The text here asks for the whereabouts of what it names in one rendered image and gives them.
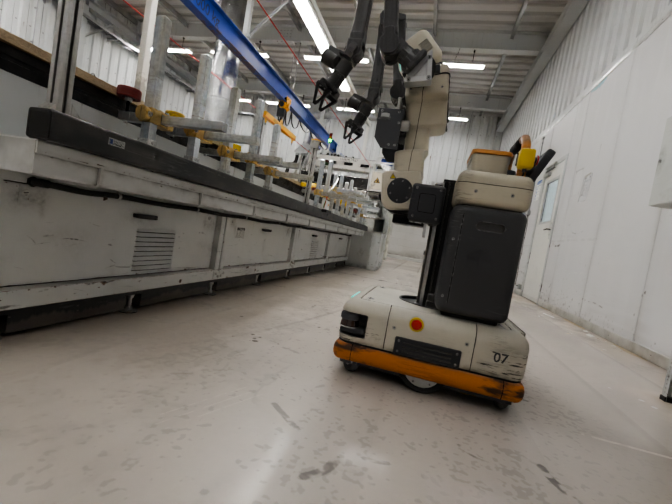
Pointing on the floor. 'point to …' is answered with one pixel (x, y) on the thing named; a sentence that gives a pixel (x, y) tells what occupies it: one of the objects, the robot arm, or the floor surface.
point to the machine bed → (125, 227)
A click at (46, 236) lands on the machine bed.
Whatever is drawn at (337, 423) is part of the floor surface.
